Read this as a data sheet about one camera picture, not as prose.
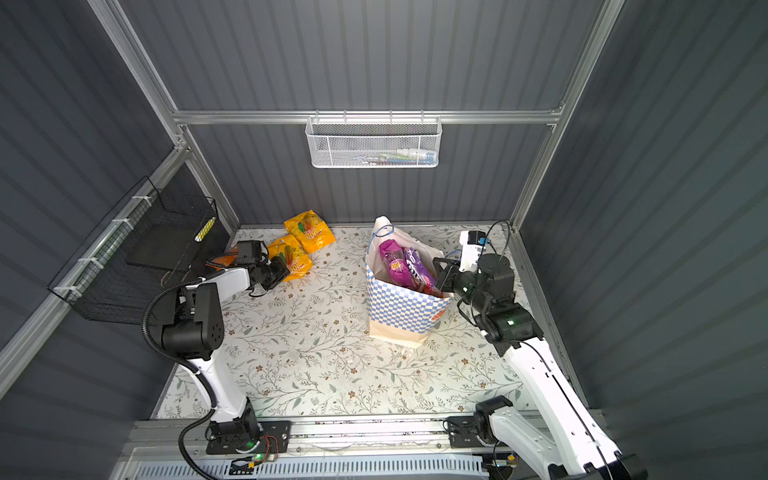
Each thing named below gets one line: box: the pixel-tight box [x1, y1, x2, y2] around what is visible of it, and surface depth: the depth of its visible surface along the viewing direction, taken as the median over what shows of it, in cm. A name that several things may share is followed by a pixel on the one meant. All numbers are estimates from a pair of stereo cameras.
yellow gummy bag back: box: [284, 210, 336, 254], surface depth 117 cm
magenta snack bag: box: [379, 239, 415, 289], surface depth 90 cm
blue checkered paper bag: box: [366, 215, 453, 348], surface depth 82 cm
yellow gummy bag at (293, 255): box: [267, 234, 313, 282], surface depth 107 cm
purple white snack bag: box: [404, 247, 444, 298], surface depth 88 cm
